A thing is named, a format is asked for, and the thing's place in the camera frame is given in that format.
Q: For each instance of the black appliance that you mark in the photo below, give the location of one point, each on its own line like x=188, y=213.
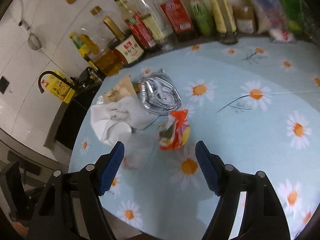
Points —
x=87, y=77

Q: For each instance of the red label sauce bottle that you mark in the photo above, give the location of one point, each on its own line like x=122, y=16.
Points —
x=140, y=30

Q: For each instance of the daisy print blue tablecloth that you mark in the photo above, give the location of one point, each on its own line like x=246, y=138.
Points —
x=237, y=135

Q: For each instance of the large cooking oil jug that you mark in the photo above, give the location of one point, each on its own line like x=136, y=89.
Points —
x=107, y=60

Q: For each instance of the green plastic bag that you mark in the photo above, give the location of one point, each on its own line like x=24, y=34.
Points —
x=290, y=2

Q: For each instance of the metal mesh strainer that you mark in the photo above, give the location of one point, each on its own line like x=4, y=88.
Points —
x=35, y=41

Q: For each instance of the black faucet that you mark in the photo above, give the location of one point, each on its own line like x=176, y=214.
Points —
x=50, y=73

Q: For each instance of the clear vinegar bottle cream label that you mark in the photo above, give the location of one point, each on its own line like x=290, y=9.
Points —
x=152, y=25

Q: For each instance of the black wall socket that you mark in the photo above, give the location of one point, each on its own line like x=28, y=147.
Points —
x=3, y=85

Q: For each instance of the clear plastic film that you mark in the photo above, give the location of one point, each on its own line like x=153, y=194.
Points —
x=136, y=155

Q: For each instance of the black chair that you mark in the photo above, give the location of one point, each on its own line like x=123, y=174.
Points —
x=15, y=187

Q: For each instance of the dark sink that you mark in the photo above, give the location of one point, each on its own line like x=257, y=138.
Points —
x=72, y=120

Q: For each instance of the crumpled white plastic bag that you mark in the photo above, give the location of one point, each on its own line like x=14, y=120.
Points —
x=110, y=127

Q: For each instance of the green label bottle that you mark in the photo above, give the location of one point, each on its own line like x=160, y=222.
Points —
x=201, y=15

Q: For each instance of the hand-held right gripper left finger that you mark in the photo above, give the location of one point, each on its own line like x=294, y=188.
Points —
x=111, y=170

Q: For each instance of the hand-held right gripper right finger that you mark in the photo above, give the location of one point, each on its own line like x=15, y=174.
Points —
x=207, y=170

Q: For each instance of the beige jar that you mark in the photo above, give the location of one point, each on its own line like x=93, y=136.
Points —
x=245, y=20

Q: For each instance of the clear bag of rice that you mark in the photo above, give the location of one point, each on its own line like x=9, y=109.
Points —
x=265, y=10

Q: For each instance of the small yellow-capped oil bottle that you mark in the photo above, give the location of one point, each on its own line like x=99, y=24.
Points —
x=80, y=43

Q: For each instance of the silver foil wrapper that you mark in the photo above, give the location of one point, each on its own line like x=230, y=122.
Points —
x=162, y=92

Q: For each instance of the dark soy sauce jug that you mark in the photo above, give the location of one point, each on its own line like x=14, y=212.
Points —
x=127, y=52

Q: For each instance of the orange snack wrapper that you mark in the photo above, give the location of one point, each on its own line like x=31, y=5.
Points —
x=178, y=130

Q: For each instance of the tan paper cup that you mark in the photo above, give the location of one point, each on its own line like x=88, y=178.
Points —
x=118, y=90

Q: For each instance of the yellow dish soap bottle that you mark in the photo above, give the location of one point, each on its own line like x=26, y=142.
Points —
x=60, y=87

